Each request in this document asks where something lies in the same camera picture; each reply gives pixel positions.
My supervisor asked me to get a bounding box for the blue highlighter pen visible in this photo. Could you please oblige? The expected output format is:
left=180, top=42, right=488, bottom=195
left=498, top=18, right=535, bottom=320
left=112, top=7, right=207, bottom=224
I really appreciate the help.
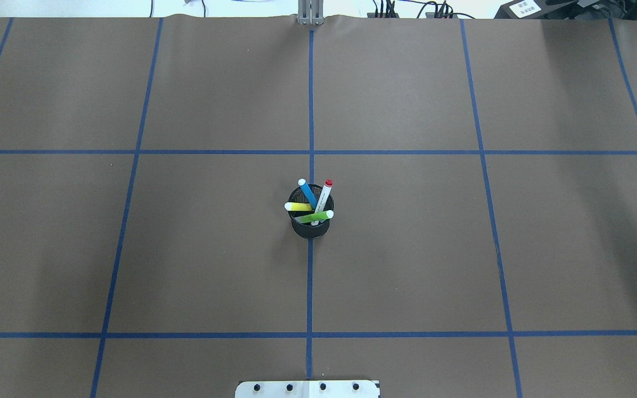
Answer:
left=297, top=179, right=317, bottom=211

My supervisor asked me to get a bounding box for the red white marker pen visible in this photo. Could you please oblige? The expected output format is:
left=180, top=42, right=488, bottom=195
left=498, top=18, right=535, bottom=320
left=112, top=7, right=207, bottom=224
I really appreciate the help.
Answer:
left=311, top=179, right=333, bottom=226

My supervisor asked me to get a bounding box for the yellow highlighter pen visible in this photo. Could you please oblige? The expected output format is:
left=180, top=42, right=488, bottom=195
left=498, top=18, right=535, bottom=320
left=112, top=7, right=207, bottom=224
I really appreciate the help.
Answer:
left=285, top=202, right=314, bottom=212

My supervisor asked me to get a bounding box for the aluminium frame post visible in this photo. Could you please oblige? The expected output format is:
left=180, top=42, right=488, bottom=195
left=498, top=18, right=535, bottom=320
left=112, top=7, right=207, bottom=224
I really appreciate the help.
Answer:
left=296, top=0, right=325, bottom=26

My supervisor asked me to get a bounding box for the green highlighter pen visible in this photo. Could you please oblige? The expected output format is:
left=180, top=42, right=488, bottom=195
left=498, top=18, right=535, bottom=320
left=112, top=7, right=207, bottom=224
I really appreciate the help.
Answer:
left=293, top=211, right=334, bottom=224

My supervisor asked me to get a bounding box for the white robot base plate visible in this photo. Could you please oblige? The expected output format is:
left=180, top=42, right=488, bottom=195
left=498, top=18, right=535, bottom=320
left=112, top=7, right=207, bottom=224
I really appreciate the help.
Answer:
left=234, top=380, right=381, bottom=397

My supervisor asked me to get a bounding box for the black box with label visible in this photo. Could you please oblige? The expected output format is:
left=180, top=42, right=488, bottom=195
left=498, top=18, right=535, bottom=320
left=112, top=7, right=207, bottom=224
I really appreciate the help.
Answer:
left=493, top=1, right=577, bottom=20

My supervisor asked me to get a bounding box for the black mesh pen cup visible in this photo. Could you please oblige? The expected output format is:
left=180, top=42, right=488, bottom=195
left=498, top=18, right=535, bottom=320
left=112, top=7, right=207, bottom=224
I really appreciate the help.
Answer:
left=288, top=184, right=335, bottom=239

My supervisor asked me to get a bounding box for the brown paper table cover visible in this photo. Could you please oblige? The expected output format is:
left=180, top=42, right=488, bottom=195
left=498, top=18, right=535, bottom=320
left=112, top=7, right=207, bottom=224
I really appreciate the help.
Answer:
left=0, top=15, right=637, bottom=397

